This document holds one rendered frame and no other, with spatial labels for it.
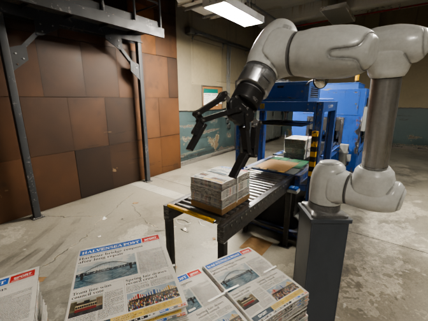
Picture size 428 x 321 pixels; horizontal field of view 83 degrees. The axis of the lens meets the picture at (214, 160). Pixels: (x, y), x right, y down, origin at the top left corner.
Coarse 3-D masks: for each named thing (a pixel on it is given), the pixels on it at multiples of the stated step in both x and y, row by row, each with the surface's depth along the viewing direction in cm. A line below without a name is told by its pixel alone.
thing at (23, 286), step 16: (32, 272) 72; (0, 288) 67; (16, 288) 67; (32, 288) 66; (0, 304) 61; (16, 304) 61; (32, 304) 61; (0, 320) 57; (16, 320) 57; (32, 320) 57
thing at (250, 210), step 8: (288, 176) 250; (280, 184) 227; (288, 184) 241; (264, 192) 207; (272, 192) 209; (280, 192) 226; (256, 200) 191; (264, 200) 198; (272, 200) 212; (248, 208) 177; (256, 208) 187; (264, 208) 201; (232, 216) 165; (240, 216) 167; (248, 216) 178; (256, 216) 189; (224, 224) 154; (232, 224) 160; (240, 224) 169; (224, 232) 153; (232, 232) 162; (224, 240) 154
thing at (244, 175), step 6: (216, 168) 196; (222, 168) 196; (228, 168) 196; (240, 174) 180; (246, 174) 185; (240, 180) 179; (246, 180) 186; (240, 186) 179; (246, 186) 187; (240, 192) 180; (246, 192) 188; (240, 198) 182
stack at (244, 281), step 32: (224, 256) 118; (256, 256) 119; (192, 288) 98; (224, 288) 99; (256, 288) 98; (288, 288) 98; (192, 320) 84; (224, 320) 84; (256, 320) 84; (288, 320) 92
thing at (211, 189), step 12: (192, 180) 176; (204, 180) 169; (216, 180) 166; (228, 180) 166; (192, 192) 178; (204, 192) 170; (216, 192) 164; (228, 192) 167; (216, 204) 166; (228, 204) 170
